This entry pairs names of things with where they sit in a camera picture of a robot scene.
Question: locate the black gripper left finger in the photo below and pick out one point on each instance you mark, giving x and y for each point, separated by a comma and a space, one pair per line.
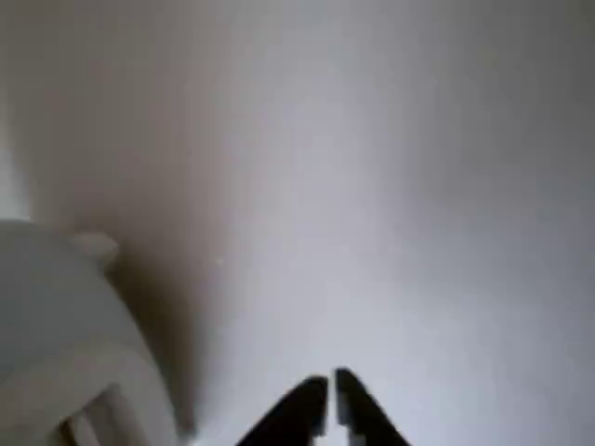
297, 418

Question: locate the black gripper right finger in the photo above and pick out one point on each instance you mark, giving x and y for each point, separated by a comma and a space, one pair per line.
360, 413

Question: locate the white rice cooker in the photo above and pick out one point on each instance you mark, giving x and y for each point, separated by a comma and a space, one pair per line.
46, 302

